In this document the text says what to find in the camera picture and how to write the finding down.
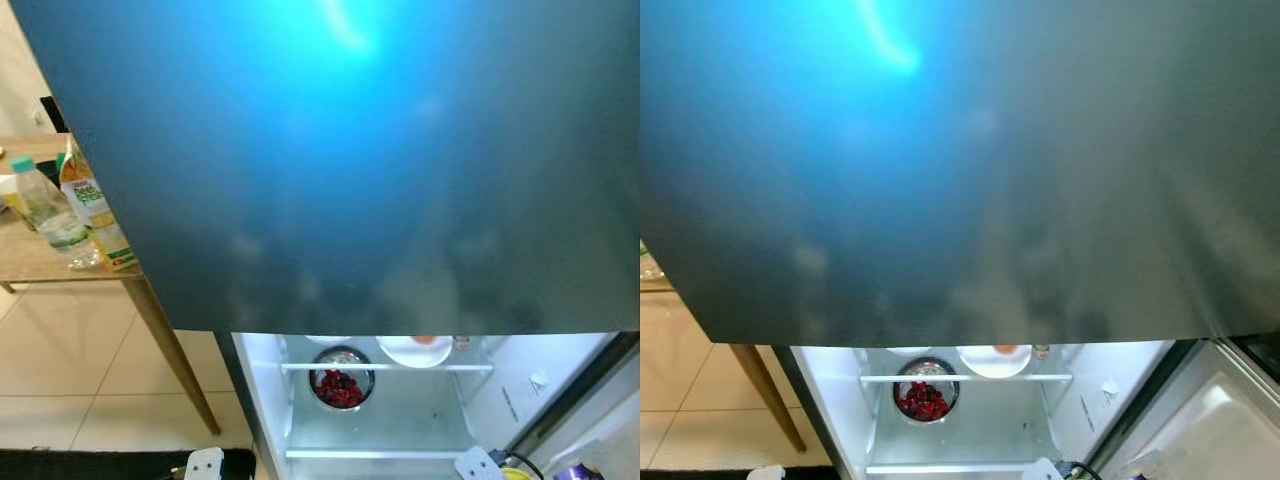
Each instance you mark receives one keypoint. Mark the glass fridge shelf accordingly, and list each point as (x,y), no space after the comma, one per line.
(440,367)
(1030,378)

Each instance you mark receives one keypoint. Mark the wooden table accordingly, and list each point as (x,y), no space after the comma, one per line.
(40,260)
(765,400)

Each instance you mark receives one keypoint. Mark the orange red tomato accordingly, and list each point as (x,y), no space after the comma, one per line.
(424,340)
(1005,350)

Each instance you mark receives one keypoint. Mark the purple drink can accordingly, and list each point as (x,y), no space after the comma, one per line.
(578,472)

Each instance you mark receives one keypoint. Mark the black floor mat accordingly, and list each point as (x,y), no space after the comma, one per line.
(700,474)
(100,465)

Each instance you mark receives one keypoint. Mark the steel bowl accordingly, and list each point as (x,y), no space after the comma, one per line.
(925,373)
(342,362)

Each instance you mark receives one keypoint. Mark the red berries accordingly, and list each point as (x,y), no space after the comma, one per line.
(923,402)
(340,390)

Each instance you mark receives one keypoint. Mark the white crisper cover shelf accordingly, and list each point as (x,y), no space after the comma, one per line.
(380,453)
(950,467)

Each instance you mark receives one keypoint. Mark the green yellow juice carton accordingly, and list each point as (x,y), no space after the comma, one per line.
(95,210)

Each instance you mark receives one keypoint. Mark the teal-capped clear water bottle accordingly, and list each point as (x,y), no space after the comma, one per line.
(55,215)

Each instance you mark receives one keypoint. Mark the green yellow noodle cup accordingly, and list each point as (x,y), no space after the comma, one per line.
(8,195)

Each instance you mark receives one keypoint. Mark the white fridge wall clip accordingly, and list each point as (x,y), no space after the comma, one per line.
(537,380)
(1108,388)

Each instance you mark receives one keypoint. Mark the black foam wall mat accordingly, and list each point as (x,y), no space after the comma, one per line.
(52,112)

